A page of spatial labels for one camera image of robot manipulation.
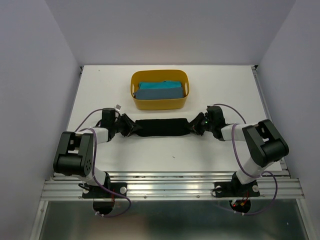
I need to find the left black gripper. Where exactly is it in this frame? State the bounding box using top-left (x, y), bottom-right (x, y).
top-left (111, 113), bottom-right (142, 137)

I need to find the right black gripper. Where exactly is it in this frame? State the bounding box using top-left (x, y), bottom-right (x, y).
top-left (183, 111), bottom-right (215, 135)

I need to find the black t shirt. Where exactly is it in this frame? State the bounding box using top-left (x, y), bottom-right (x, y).
top-left (134, 118), bottom-right (191, 137)

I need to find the yellow plastic basket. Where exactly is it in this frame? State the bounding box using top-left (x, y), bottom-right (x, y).
top-left (130, 69), bottom-right (190, 111)

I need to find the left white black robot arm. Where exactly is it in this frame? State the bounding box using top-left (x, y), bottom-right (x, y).
top-left (53, 108), bottom-right (142, 198)

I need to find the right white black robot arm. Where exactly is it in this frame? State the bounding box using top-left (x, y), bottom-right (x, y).
top-left (186, 105), bottom-right (289, 198)

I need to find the grey blue folded t shirt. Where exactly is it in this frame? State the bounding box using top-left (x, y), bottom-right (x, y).
top-left (133, 87), bottom-right (184, 100)

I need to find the teal folded t shirt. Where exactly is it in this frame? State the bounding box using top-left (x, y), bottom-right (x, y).
top-left (138, 80), bottom-right (182, 90)

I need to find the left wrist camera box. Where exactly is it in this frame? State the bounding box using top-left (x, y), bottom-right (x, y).
top-left (115, 104), bottom-right (121, 111)

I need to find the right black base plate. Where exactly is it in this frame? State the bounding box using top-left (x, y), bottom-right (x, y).
top-left (211, 181), bottom-right (260, 199)

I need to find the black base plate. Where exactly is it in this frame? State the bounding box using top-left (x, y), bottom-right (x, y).
top-left (211, 181), bottom-right (260, 199)
top-left (81, 182), bottom-right (128, 200)

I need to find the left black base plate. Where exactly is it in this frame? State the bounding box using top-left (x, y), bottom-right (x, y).
top-left (81, 182), bottom-right (128, 200)

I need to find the right aluminium side rail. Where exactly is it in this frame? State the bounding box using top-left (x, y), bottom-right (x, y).
top-left (251, 65), bottom-right (291, 178)

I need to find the aluminium front rail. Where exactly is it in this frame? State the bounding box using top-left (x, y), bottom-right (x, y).
top-left (40, 170), bottom-right (305, 202)

